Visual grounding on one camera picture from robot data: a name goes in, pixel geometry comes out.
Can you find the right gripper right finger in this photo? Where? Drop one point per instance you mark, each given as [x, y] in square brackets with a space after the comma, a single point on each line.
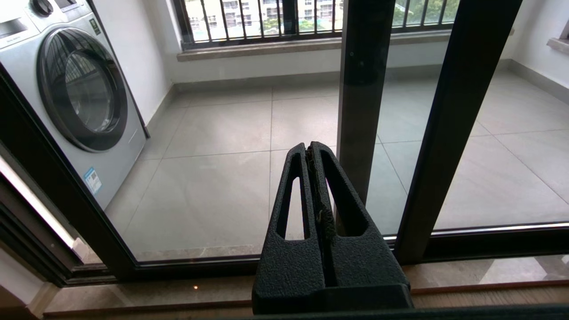
[360, 262]

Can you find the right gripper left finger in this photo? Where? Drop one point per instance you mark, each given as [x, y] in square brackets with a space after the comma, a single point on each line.
[289, 271]

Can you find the black framed sliding glass door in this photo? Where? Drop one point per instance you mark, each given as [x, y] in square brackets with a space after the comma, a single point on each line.
[364, 66]
[458, 111]

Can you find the long stone window sill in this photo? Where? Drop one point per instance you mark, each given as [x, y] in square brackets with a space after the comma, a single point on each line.
[266, 49]

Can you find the long black metal window railing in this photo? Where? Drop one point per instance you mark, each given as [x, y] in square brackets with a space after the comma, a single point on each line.
[249, 39]

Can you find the short stone window sill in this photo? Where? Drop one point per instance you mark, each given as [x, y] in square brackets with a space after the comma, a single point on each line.
[558, 46]

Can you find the silver front-loading washing machine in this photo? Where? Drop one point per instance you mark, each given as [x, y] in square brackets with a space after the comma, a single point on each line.
[26, 58]

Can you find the black window frame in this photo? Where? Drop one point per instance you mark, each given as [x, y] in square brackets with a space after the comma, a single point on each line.
[290, 18]

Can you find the black outer door frame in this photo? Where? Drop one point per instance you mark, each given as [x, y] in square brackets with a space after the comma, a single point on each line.
[26, 231]

